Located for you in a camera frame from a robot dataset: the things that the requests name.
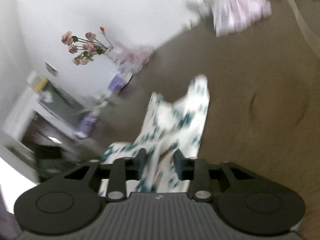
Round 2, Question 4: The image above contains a white green floral garment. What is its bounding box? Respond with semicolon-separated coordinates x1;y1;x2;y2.
101;75;210;193

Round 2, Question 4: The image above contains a purple tissue pack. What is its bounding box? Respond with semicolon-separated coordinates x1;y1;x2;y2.
108;71;133;95

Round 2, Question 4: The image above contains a crumpled plastic bag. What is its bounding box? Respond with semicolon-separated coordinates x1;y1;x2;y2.
118;46;155;74

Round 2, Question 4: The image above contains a clear glass vase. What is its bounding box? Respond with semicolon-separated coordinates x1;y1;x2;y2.
104;43;131;67

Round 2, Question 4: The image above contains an artificial flower bouquet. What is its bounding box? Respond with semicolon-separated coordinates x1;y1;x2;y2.
61;27;113;66

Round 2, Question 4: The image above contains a white charging cable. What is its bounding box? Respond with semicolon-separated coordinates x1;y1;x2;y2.
285;0;320;63

